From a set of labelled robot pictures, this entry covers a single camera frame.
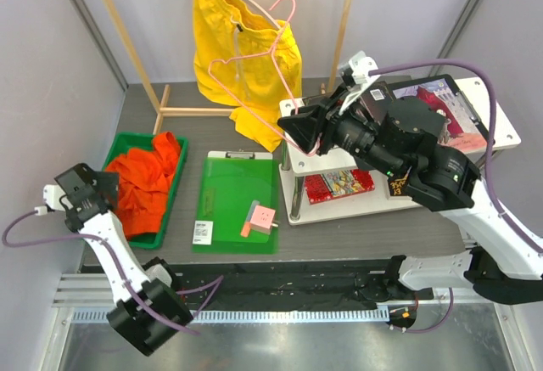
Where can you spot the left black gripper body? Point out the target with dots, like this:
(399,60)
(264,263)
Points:
(91,177)

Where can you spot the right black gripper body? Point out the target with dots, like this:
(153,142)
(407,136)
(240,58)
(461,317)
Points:
(339,130)

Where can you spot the orange shorts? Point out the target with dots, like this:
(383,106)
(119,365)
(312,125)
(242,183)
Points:
(144,184)

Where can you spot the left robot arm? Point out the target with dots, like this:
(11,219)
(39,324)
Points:
(147,310)

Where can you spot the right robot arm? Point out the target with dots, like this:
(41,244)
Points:
(405,145)

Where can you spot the yellow shorts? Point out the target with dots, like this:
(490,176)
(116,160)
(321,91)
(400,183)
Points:
(243,62)

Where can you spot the black hardcover book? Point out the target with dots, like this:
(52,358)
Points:
(376,99)

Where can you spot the green plastic tray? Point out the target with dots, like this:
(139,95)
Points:
(169,201)

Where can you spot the white two-tier shelf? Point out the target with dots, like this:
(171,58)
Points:
(295,166)

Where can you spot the red treehouse book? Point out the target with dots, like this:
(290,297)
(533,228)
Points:
(335,185)

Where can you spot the black yellow treehouse book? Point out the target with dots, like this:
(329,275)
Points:
(396,188)

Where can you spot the wooden clothes rack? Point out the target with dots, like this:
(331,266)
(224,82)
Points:
(160,103)

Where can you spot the pink cube power adapter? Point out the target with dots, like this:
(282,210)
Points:
(263,220)

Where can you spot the green clipboard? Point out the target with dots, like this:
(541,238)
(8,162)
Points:
(231,183)

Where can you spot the orange blue highlighter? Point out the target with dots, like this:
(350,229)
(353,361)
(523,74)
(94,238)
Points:
(246,226)

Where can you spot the illustrated red castle book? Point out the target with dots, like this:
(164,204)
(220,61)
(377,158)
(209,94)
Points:
(458,108)

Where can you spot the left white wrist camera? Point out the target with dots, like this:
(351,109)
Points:
(54,199)

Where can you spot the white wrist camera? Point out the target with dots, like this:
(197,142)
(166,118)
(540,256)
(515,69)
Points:
(358,74)
(54,199)

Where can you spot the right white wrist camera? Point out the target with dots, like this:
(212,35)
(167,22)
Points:
(358,74)

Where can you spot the aluminium rail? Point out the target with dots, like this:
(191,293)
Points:
(208,306)

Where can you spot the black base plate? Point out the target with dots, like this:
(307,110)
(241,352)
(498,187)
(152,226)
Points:
(273,282)

